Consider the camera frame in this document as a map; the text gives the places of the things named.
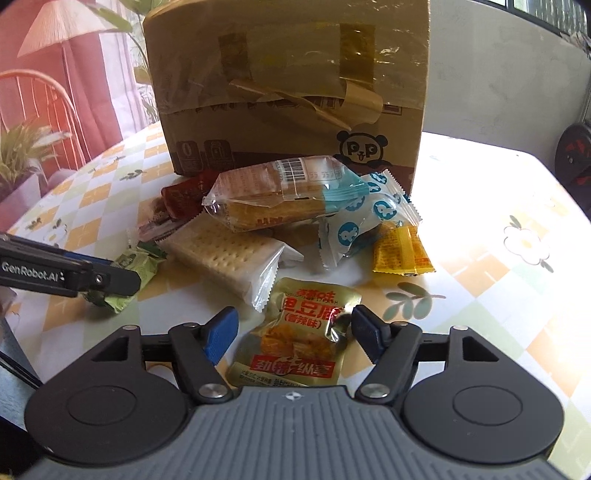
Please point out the printed red backdrop cloth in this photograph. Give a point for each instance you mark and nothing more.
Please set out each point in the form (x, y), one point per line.
(69, 115)

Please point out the orange yellow snack packet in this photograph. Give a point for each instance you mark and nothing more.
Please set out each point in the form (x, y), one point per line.
(401, 251)

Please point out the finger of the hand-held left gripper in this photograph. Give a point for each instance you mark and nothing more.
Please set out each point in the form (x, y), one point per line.
(87, 258)
(46, 277)

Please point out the black exercise bike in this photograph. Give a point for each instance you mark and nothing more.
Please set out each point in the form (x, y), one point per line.
(572, 152)

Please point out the white cracker packet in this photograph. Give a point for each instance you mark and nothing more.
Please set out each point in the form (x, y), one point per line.
(217, 254)

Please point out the white blue printed packet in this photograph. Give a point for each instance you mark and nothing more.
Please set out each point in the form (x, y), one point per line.
(351, 230)

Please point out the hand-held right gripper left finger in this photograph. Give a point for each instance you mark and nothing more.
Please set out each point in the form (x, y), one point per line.
(219, 334)

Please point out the small pale green packet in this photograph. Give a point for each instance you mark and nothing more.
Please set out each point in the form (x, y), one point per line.
(138, 267)

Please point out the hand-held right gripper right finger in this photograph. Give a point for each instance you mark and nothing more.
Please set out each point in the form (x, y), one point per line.
(369, 334)

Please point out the checkered floral tablecloth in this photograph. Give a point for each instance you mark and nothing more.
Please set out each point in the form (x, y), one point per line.
(485, 300)

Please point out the dark red snack packet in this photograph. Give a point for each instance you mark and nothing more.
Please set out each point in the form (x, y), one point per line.
(184, 194)

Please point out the brown cardboard box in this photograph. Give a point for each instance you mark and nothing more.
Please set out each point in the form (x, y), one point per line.
(397, 129)

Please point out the black framed window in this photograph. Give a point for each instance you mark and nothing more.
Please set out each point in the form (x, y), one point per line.
(554, 18)

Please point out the pink brown snack packet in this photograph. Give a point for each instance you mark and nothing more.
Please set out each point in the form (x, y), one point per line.
(157, 226)

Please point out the gold yellow tofu packet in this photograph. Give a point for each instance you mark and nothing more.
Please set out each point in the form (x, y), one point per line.
(295, 341)

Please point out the clear wrapped bread packet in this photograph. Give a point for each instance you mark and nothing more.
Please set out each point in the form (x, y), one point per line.
(268, 203)

